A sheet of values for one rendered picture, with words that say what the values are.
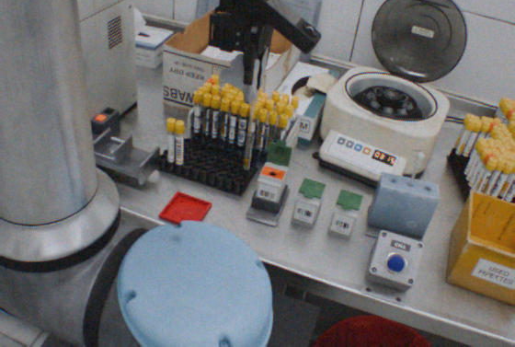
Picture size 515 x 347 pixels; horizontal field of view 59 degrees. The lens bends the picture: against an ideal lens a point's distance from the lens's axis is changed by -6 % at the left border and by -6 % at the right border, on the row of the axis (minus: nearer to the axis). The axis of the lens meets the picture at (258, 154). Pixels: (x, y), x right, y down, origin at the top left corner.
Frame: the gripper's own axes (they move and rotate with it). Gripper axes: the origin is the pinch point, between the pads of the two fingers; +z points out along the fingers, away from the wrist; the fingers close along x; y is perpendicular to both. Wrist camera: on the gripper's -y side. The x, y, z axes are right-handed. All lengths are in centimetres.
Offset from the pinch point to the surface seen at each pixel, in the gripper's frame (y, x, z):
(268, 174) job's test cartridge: -5.7, 5.6, 10.5
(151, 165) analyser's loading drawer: 15.0, 8.3, 14.2
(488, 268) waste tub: -43.3, 10.0, 12.2
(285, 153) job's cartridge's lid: -7.2, 1.9, 8.1
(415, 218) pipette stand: -31.2, 2.2, 13.4
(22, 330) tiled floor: 70, 8, 106
